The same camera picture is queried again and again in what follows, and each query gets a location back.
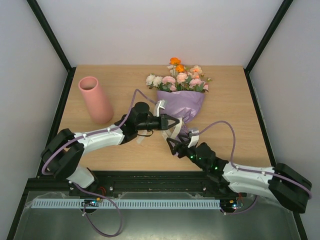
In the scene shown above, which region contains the left black frame post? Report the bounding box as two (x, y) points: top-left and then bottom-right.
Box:
(26, 0), (76, 73)

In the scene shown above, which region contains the cream ribbon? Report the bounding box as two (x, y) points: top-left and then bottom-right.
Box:
(136, 117), (184, 144)

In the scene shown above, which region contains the purple flower bouquet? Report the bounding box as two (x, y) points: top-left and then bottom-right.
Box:
(145, 57), (212, 133)

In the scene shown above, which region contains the black frame post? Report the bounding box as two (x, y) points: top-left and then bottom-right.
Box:
(245, 0), (295, 73)
(26, 0), (76, 73)

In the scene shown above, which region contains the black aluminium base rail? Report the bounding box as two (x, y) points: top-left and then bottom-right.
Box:
(24, 170), (288, 198)

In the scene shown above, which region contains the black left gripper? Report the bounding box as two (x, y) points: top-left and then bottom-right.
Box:
(137, 114), (180, 132)

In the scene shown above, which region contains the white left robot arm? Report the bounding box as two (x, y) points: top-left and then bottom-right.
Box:
(41, 100), (182, 189)

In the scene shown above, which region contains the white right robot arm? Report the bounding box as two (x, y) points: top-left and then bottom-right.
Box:
(170, 136), (312, 214)

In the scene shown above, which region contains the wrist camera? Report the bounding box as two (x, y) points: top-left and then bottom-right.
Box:
(188, 128), (200, 148)
(153, 99), (167, 117)

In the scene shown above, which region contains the right black frame post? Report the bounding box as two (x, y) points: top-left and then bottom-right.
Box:
(245, 0), (295, 73)

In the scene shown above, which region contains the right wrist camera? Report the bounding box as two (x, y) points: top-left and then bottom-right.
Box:
(188, 128), (200, 148)

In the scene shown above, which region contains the white slotted cable duct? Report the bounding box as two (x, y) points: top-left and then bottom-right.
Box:
(31, 198), (221, 210)

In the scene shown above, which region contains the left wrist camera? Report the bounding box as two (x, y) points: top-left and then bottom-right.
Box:
(153, 99), (167, 117)

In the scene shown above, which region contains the pink cylindrical vase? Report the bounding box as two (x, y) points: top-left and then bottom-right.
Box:
(78, 76), (114, 124)

